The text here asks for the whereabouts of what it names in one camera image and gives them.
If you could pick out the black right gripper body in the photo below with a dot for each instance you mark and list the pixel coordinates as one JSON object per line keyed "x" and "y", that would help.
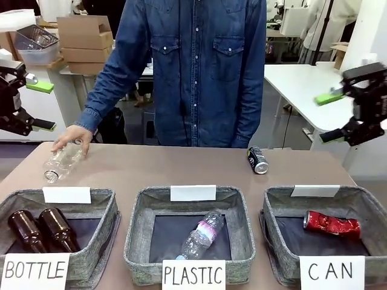
{"x": 369, "y": 102}

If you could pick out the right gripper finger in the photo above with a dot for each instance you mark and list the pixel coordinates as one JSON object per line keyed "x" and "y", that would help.
{"x": 328, "y": 98}
{"x": 335, "y": 135}

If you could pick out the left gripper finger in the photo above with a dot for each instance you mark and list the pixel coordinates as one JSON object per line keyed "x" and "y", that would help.
{"x": 43, "y": 124}
{"x": 40, "y": 87}

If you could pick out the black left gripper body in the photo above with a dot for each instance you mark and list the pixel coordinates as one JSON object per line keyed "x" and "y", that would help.
{"x": 12, "y": 99}

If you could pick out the clear bottle without label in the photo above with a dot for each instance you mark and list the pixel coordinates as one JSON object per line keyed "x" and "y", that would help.
{"x": 62, "y": 163}

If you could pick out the crushed red can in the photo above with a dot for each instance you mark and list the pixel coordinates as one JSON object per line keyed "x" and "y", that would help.
{"x": 332, "y": 225}

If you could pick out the brown glass bottle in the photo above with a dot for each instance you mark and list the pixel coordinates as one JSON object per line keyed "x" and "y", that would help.
{"x": 25, "y": 231}
{"x": 56, "y": 228}

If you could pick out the crushed pink-label plastic bottle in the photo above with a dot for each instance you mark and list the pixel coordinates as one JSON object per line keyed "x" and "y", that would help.
{"x": 202, "y": 235}

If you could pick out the person's right forearm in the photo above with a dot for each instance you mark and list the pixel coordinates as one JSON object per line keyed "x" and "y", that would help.
{"x": 99, "y": 99}

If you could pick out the black drink can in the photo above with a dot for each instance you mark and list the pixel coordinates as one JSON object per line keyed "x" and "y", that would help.
{"x": 257, "y": 160}

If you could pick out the grey basket labelled bottle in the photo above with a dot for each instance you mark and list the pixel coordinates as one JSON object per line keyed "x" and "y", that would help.
{"x": 99, "y": 217}

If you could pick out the grey basket labelled can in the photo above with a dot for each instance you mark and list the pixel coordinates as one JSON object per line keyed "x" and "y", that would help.
{"x": 272, "y": 223}

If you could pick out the paper sign reading can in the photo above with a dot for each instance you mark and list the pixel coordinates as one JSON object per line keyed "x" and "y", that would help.
{"x": 331, "y": 272}

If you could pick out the grey basket labelled plastic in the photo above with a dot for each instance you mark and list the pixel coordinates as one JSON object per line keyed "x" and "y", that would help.
{"x": 139, "y": 229}

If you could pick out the person's right hand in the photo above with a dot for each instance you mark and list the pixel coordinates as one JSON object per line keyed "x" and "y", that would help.
{"x": 75, "y": 134}

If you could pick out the large white empty table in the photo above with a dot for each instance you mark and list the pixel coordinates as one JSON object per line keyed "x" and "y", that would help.
{"x": 302, "y": 87}

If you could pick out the clear plastic storage bin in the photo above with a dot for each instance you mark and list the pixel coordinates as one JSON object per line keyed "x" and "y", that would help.
{"x": 39, "y": 56}

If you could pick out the tilted cardboard piece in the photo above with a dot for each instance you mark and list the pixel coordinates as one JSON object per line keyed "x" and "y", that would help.
{"x": 340, "y": 56}

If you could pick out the flat closed cardboard box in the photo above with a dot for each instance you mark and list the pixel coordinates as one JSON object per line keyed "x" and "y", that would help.
{"x": 86, "y": 55}
{"x": 86, "y": 68}

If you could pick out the small brown cardboard box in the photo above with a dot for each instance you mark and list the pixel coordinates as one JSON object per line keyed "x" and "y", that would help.
{"x": 7, "y": 42}

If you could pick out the blank white card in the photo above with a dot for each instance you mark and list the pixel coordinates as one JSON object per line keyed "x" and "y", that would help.
{"x": 316, "y": 191}
{"x": 193, "y": 193}
{"x": 66, "y": 194}

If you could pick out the open cardboard box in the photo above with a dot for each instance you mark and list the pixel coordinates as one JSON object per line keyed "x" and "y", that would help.
{"x": 84, "y": 33}

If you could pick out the black backpack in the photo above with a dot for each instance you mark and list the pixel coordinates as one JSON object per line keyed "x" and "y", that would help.
{"x": 115, "y": 127}

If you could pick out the white foam sheet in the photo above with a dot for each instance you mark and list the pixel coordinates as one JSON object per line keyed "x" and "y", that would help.
{"x": 16, "y": 19}

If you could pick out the background person in white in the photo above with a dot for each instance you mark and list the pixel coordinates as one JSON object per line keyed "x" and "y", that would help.
{"x": 314, "y": 27}

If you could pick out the white machine box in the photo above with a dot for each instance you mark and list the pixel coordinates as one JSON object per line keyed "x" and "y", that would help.
{"x": 293, "y": 21}

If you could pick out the person in denim shirt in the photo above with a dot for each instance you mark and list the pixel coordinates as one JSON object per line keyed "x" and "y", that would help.
{"x": 205, "y": 75}

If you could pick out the paper sign reading bottle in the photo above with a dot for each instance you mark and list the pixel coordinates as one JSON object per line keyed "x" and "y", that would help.
{"x": 34, "y": 270}

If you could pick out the paper sign reading plastic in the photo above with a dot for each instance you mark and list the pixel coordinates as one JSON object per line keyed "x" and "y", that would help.
{"x": 193, "y": 275}

